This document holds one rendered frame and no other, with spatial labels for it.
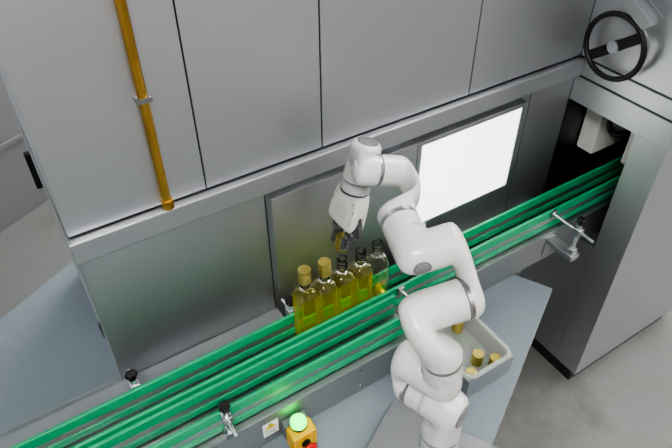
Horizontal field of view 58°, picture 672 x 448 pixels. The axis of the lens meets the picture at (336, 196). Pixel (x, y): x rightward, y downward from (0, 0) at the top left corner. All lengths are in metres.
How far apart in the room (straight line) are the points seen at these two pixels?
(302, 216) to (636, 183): 1.11
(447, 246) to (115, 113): 0.71
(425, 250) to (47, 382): 1.27
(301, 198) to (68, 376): 0.90
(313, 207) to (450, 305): 0.57
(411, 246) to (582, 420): 1.78
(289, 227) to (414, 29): 0.60
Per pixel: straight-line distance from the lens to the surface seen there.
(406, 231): 1.21
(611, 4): 2.08
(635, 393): 3.01
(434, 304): 1.21
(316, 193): 1.61
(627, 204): 2.24
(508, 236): 2.05
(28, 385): 2.06
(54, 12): 1.20
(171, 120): 1.35
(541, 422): 2.79
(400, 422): 1.75
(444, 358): 1.23
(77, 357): 2.07
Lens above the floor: 2.30
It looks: 39 degrees down
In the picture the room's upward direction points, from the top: straight up
